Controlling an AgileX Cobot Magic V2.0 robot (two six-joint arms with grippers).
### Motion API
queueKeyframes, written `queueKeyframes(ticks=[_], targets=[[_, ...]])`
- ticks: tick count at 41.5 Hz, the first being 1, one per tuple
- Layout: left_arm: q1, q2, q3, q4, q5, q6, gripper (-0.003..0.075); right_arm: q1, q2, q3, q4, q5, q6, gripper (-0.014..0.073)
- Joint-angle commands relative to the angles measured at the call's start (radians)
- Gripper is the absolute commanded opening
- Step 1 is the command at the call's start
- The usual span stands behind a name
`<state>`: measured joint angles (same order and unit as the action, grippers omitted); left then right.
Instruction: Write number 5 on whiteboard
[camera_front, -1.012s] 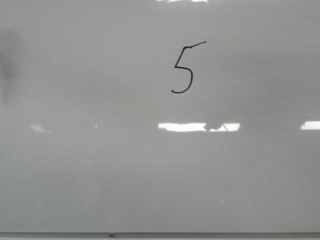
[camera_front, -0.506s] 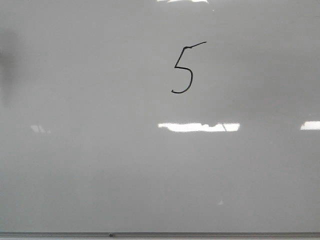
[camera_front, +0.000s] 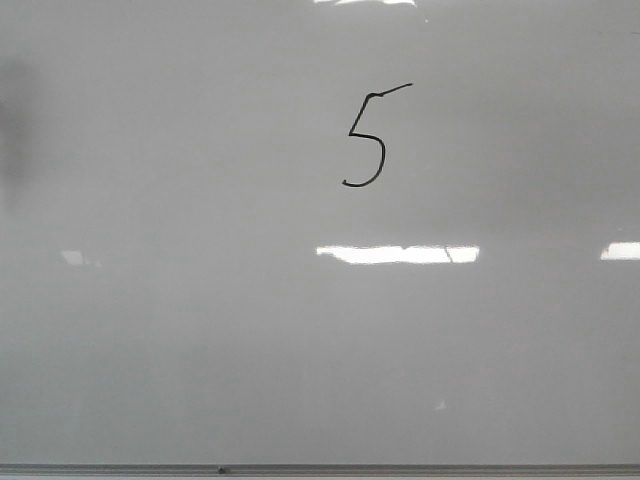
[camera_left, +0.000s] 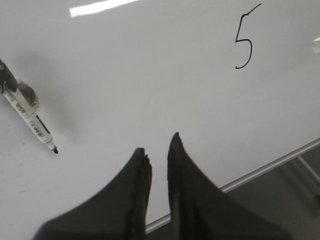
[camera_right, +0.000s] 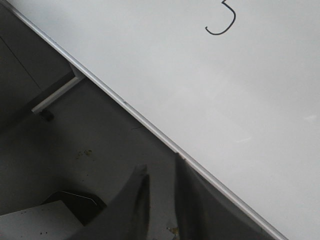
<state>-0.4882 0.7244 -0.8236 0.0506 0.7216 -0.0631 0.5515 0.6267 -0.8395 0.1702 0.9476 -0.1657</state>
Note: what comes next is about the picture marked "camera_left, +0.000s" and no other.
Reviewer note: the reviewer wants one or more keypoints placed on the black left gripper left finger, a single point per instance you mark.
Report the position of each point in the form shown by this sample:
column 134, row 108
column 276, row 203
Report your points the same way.
column 117, row 212

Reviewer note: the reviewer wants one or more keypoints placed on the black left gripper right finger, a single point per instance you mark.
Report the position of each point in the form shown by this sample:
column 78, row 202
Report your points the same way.
column 201, row 211

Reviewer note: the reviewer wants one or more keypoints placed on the black whiteboard marker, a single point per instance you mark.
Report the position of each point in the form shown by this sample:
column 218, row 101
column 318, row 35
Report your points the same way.
column 25, row 101

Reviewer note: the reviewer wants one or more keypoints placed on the metal whiteboard stand leg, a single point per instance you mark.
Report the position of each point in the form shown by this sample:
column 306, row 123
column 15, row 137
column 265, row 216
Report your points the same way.
column 309, row 170

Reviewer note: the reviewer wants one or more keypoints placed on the white whiteboard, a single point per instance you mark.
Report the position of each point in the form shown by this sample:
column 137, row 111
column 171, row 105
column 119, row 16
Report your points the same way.
column 239, row 80

